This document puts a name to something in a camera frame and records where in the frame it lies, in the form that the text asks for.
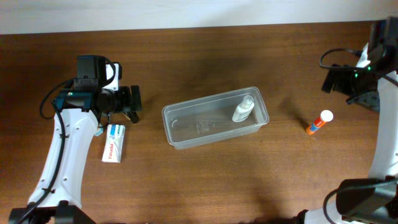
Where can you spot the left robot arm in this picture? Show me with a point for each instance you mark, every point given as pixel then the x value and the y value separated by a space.
pixel 77 117

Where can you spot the clear plastic container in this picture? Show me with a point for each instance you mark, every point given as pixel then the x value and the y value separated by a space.
pixel 210 119

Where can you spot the white Panadol box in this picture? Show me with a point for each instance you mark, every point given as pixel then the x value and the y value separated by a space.
pixel 114 143

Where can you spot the small jar gold lid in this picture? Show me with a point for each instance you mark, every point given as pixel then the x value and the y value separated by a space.
pixel 99 131

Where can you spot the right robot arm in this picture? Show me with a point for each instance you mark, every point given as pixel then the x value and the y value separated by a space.
pixel 374 198

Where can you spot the dark bottle white cap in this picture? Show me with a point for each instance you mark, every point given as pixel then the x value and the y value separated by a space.
pixel 132 116

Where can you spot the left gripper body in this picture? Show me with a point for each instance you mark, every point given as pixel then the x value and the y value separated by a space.
pixel 135 98

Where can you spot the orange tube white cap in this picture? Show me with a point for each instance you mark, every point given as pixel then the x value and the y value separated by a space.
pixel 324 117

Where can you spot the white squeeze bottle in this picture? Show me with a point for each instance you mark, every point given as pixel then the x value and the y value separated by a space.
pixel 244 109

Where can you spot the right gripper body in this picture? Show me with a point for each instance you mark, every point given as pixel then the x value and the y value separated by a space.
pixel 327 82

